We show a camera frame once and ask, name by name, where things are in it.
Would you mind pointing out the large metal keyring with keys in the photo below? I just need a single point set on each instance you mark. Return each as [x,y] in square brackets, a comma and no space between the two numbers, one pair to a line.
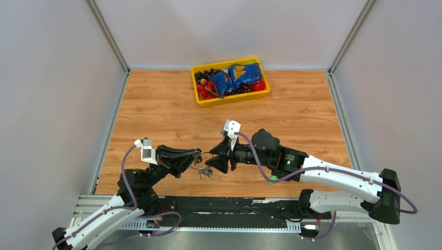
[197,159]

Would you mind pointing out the dark grape bunch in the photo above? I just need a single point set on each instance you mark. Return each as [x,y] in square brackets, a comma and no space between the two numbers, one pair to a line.
[205,74]

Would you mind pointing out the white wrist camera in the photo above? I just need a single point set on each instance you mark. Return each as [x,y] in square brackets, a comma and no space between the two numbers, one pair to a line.
[229,130]
[147,152]

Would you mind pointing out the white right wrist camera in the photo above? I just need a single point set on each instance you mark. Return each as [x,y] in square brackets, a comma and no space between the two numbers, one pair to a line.
[229,130]

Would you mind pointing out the red strawberries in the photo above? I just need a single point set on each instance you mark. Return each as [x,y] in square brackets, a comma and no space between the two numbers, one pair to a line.
[206,89]

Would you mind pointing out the green tagged key bunch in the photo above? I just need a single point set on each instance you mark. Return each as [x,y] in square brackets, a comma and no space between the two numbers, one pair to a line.
[272,178]

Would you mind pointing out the yellow plastic bin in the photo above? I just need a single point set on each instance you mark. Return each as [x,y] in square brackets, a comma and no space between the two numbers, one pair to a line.
[233,98]

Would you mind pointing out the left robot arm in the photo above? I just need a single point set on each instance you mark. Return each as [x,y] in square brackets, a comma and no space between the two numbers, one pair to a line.
[135,198]

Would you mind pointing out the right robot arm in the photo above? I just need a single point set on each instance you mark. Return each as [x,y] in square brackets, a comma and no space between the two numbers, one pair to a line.
[372,193]

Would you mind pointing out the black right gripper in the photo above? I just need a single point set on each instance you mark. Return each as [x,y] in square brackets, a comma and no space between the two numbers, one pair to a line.
[220,162]

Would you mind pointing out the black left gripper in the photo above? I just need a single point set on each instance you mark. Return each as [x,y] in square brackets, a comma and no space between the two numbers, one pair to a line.
[168,159]

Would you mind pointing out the red tomato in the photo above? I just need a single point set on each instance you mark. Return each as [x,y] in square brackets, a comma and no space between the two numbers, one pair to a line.
[258,86]

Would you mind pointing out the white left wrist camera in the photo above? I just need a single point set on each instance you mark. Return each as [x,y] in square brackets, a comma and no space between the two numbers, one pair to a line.
[147,152]

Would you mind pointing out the blue snack bag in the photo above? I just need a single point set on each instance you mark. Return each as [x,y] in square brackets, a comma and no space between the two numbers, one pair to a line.
[237,79]

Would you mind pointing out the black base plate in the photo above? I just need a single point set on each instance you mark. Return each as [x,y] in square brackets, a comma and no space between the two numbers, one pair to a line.
[234,212]

